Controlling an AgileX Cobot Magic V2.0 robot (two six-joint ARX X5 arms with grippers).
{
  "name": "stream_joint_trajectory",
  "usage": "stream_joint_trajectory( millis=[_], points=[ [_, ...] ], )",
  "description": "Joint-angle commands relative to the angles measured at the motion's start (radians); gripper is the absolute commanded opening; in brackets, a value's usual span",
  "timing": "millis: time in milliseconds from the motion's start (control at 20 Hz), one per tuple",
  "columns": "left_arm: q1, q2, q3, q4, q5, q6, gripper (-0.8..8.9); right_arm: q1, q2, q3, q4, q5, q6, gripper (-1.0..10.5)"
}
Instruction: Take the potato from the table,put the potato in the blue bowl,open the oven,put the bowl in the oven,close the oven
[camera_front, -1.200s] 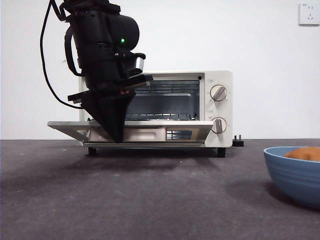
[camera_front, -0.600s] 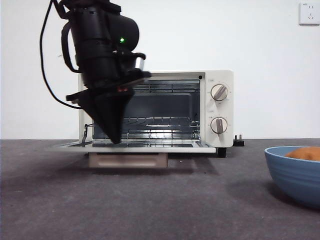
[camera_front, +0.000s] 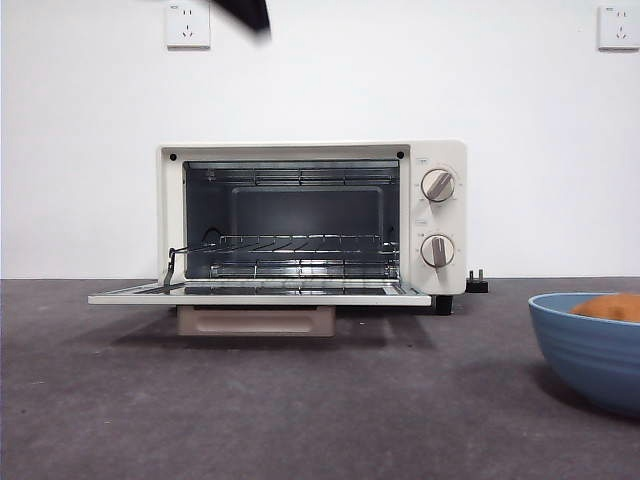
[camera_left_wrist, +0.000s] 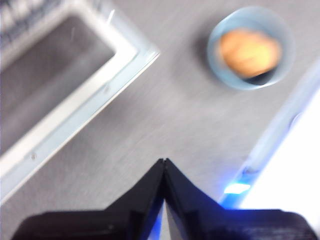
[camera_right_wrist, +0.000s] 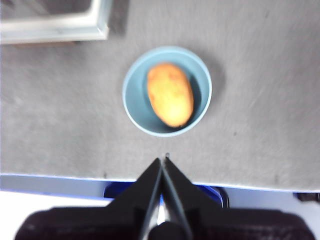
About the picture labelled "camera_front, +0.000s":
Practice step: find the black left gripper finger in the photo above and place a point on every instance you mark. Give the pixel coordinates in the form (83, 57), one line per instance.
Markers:
(250, 12)

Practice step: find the brown potato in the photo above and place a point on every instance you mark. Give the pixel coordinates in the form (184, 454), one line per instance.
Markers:
(610, 307)

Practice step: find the blue ribbed bowl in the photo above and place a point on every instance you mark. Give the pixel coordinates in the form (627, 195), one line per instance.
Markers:
(585, 360)

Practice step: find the beige oven knob slanted pointer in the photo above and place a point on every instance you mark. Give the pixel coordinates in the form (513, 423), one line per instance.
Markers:
(437, 185)

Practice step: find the beige oven knob upright pointer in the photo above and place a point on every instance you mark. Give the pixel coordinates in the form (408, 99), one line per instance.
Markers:
(437, 251)

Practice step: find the cream white Toshiba toaster oven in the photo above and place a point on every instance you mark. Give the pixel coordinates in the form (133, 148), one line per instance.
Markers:
(450, 280)

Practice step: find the black power plug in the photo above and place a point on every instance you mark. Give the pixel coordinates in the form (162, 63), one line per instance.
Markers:
(477, 286)

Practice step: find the white wall socket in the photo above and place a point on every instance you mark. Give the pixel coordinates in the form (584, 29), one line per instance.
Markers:
(188, 25)
(620, 30)

